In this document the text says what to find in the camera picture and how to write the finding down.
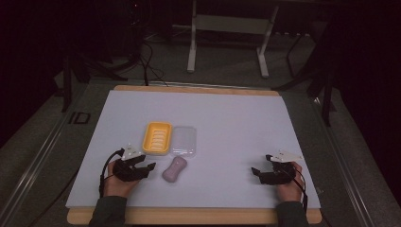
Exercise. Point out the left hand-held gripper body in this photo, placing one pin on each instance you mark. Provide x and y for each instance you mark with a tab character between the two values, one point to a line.
126	171

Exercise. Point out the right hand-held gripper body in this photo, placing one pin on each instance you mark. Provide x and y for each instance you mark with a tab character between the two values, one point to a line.
279	175

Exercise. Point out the pink soap bar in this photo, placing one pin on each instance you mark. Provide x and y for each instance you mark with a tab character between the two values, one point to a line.
174	169

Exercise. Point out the person's left hand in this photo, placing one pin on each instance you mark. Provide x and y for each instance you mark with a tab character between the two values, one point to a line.
116	186

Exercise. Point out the person's right hand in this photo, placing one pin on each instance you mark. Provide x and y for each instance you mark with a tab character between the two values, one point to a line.
288	190

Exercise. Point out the yellow soap dish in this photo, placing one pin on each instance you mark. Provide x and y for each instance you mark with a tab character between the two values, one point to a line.
157	138

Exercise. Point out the clear plastic tray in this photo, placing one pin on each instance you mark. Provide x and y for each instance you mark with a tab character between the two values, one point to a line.
183	141

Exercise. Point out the white table mat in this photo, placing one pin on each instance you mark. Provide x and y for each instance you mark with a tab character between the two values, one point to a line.
220	126

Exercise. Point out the black metal stand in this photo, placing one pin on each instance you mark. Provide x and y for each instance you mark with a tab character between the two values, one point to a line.
326	91
72	78

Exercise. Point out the white metal stand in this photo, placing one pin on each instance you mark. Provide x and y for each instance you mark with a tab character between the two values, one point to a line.
233	24

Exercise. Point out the metal floor rail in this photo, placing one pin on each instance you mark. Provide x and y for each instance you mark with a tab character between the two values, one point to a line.
343	164
31	171

